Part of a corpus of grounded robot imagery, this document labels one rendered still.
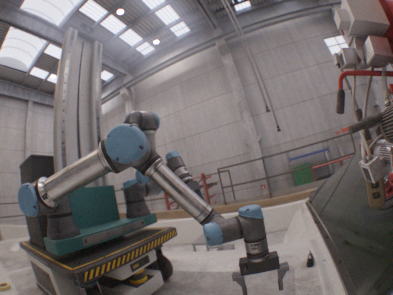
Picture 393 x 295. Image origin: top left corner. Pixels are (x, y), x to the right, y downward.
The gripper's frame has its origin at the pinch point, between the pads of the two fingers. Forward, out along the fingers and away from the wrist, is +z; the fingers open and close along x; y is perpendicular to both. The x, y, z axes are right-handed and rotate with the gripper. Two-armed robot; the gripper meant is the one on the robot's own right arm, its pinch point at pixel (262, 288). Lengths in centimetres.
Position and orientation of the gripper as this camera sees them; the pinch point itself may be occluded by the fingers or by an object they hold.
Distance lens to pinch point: 74.7
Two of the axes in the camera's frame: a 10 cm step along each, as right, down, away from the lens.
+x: 9.5, -2.4, -2.1
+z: 2.0, 9.6, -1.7
